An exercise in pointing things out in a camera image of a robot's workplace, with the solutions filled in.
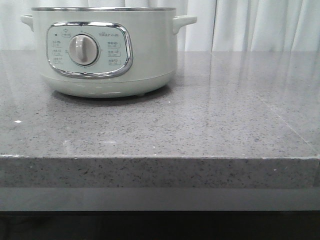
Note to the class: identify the pale green electric cooking pot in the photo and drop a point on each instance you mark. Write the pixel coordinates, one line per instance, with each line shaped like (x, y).
(106, 52)

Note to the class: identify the white pleated curtain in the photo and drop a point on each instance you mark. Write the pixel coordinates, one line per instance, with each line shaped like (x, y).
(222, 25)

